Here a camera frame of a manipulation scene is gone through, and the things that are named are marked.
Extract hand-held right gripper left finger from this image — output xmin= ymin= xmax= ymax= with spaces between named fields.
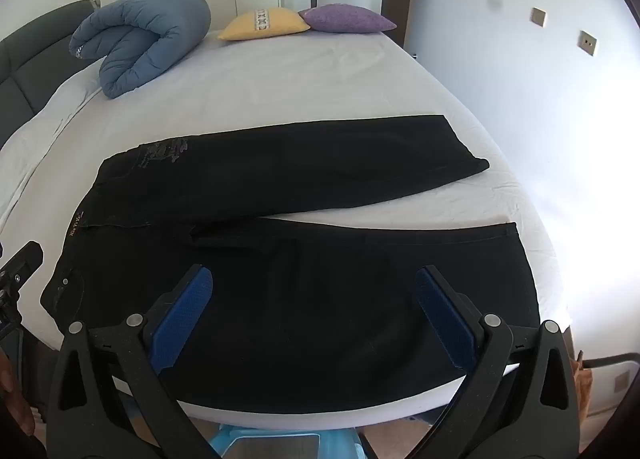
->
xmin=45 ymin=263 xmax=236 ymax=459

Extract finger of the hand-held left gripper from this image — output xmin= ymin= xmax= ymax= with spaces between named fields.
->
xmin=0 ymin=240 xmax=44 ymax=286

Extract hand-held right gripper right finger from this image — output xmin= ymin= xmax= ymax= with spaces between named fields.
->
xmin=414 ymin=265 xmax=583 ymax=459

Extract black pants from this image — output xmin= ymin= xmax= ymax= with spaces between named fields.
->
xmin=40 ymin=114 xmax=543 ymax=415

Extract person's left forearm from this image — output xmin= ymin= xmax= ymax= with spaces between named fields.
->
xmin=0 ymin=351 xmax=37 ymax=440

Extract light blue plastic stool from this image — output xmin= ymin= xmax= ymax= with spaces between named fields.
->
xmin=207 ymin=423 xmax=363 ymax=459

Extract grey padded headboard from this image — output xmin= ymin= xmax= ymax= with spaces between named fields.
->
xmin=0 ymin=0 xmax=102 ymax=150

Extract folded blue duvet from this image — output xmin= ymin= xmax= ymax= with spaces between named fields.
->
xmin=68 ymin=0 xmax=212 ymax=100

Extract bed with white sheet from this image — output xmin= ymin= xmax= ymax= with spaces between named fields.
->
xmin=0 ymin=28 xmax=573 ymax=427

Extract yellow pillow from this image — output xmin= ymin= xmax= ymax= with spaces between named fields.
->
xmin=217 ymin=7 xmax=312 ymax=42

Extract purple pillow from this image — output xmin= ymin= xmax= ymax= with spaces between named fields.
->
xmin=298 ymin=4 xmax=397 ymax=34

